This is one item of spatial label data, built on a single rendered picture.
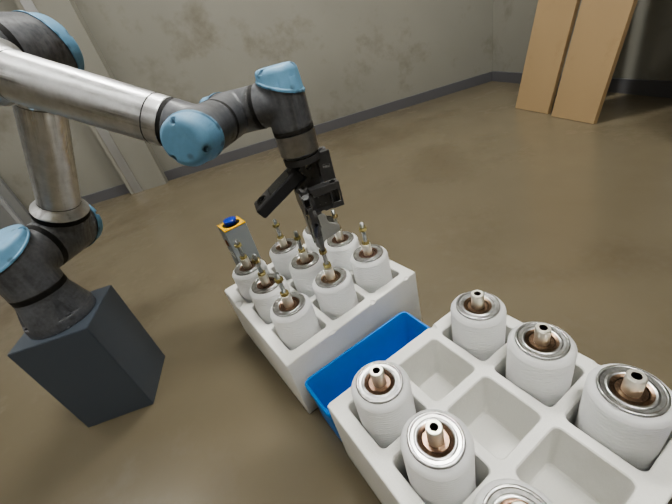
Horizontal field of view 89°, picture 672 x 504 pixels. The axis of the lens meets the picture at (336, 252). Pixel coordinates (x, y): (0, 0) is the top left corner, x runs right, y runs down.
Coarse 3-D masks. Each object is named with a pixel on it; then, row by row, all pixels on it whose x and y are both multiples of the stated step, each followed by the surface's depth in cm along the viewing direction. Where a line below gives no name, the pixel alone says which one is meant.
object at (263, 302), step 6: (282, 276) 86; (276, 288) 82; (288, 288) 86; (252, 294) 83; (258, 294) 82; (264, 294) 81; (270, 294) 81; (276, 294) 82; (252, 300) 84; (258, 300) 82; (264, 300) 82; (270, 300) 82; (258, 306) 83; (264, 306) 83; (270, 306) 83; (258, 312) 86; (264, 312) 84; (264, 318) 86; (270, 318) 85
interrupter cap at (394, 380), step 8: (368, 368) 57; (384, 368) 56; (392, 368) 56; (360, 376) 56; (368, 376) 56; (392, 376) 55; (400, 376) 54; (360, 384) 55; (368, 384) 55; (392, 384) 53; (400, 384) 53; (360, 392) 53; (368, 392) 53; (376, 392) 53; (384, 392) 53; (392, 392) 52; (368, 400) 52; (376, 400) 52; (384, 400) 51
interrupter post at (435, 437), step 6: (432, 420) 45; (426, 426) 44; (432, 426) 45; (438, 426) 44; (426, 432) 44; (432, 432) 43; (438, 432) 43; (432, 438) 44; (438, 438) 43; (432, 444) 44; (438, 444) 44
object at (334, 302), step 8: (344, 280) 79; (352, 280) 81; (320, 288) 78; (328, 288) 78; (336, 288) 77; (344, 288) 78; (352, 288) 80; (320, 296) 79; (328, 296) 78; (336, 296) 78; (344, 296) 79; (352, 296) 81; (320, 304) 81; (328, 304) 79; (336, 304) 79; (344, 304) 80; (352, 304) 81; (328, 312) 81; (336, 312) 80; (344, 312) 81
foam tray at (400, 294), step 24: (360, 288) 86; (384, 288) 84; (408, 288) 87; (240, 312) 92; (360, 312) 79; (384, 312) 84; (408, 312) 90; (264, 336) 80; (336, 336) 77; (360, 336) 82; (288, 360) 72; (312, 360) 75; (288, 384) 85; (312, 408) 80
